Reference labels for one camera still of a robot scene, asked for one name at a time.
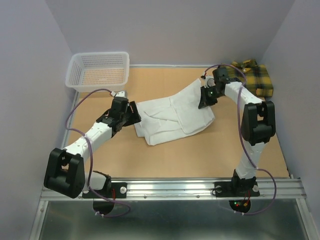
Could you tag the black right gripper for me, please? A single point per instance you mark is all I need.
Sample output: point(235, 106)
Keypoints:
point(204, 100)

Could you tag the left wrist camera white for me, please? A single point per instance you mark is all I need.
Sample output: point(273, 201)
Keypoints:
point(121, 94)

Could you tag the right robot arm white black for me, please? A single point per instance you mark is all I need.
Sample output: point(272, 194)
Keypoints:
point(256, 126)

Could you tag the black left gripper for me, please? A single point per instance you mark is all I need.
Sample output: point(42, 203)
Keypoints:
point(135, 117)

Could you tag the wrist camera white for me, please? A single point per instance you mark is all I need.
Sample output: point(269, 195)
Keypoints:
point(209, 81)
point(121, 94)

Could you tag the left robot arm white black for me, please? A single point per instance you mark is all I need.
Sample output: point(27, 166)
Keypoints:
point(65, 172)

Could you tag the white perforated plastic basket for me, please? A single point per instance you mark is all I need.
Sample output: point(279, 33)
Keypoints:
point(89, 71)

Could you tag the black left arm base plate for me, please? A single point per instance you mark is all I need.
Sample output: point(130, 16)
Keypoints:
point(117, 190)

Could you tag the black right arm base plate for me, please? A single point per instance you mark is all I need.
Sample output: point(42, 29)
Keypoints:
point(228, 189)

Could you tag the yellow plaid folded shirt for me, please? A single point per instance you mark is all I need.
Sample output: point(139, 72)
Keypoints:
point(258, 81)

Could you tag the white long sleeve shirt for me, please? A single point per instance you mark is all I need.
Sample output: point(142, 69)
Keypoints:
point(174, 117)

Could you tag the aluminium mounting rail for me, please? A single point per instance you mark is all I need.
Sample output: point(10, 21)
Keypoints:
point(189, 189)

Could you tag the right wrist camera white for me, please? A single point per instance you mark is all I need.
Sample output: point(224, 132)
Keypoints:
point(209, 81)

